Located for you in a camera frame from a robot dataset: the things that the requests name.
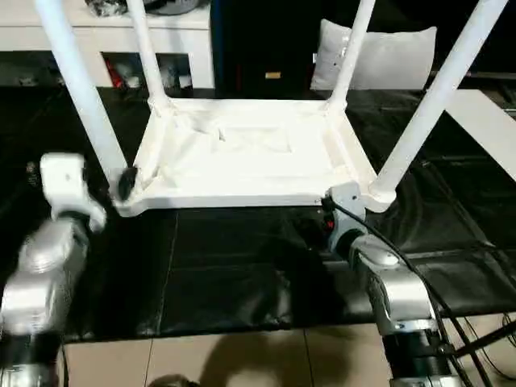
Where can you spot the white plastic table leg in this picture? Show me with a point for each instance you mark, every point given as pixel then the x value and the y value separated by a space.
pixel 435 101
pixel 80 92
pixel 149 52
pixel 350 52

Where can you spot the white plastic table top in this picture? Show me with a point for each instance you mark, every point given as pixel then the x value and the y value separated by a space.
pixel 242 169

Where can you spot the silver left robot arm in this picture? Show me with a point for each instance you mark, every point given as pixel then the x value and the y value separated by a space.
pixel 44 274

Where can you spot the black work mat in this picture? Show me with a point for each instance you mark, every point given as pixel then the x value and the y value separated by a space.
pixel 242 262

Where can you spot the small white cup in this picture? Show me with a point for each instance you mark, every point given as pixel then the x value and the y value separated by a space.
pixel 185 80
pixel 134 81

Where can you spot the small red bottle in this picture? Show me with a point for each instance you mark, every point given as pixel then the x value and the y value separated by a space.
pixel 117 74

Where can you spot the white glass-door cabinet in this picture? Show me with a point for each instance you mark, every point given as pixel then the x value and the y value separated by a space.
pixel 80 36

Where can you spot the small yellow label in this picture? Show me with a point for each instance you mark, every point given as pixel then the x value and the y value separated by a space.
pixel 273 75

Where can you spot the dark crumpled cloth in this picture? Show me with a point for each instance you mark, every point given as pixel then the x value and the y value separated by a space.
pixel 105 7

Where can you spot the grey printed cushion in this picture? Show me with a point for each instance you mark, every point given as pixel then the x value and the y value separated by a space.
pixel 387 60

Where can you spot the white flat sheet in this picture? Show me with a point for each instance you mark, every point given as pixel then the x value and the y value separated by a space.
pixel 479 125

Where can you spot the black work table leg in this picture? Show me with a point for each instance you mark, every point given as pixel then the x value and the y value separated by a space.
pixel 488 338

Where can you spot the black tall furniture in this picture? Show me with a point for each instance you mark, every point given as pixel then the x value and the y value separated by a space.
pixel 262 40

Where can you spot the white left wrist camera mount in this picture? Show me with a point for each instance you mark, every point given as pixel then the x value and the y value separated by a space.
pixel 64 173

